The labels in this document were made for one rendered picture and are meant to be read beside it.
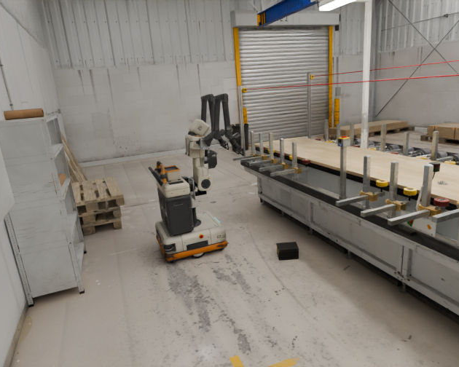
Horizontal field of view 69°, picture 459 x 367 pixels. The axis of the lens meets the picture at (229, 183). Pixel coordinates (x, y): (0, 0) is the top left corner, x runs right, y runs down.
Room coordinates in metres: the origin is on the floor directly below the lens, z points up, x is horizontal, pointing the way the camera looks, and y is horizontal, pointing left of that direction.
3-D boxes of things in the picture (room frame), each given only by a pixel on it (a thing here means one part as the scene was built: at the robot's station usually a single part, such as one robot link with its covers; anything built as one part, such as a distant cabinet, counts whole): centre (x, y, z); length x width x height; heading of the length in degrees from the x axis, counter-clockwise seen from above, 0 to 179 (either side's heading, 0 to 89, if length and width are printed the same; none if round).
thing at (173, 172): (3.36, 0.59, 0.87); 0.23 x 0.15 x 0.11; 20
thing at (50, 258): (2.98, 1.74, 0.78); 0.90 x 0.45 x 1.55; 20
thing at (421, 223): (1.95, -1.17, 0.75); 0.26 x 0.01 x 0.10; 20
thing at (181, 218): (3.37, 0.57, 0.59); 0.55 x 0.34 x 0.83; 20
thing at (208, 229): (3.40, 0.48, 0.16); 0.67 x 0.64 x 0.25; 110
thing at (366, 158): (2.40, -1.03, 0.88); 0.04 x 0.04 x 0.48; 20
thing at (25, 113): (3.08, 1.79, 1.59); 0.30 x 0.08 x 0.08; 110
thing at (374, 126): (10.09, -4.34, 0.23); 2.41 x 0.77 x 0.17; 112
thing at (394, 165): (2.16, -1.12, 0.87); 0.04 x 0.04 x 0.48; 20
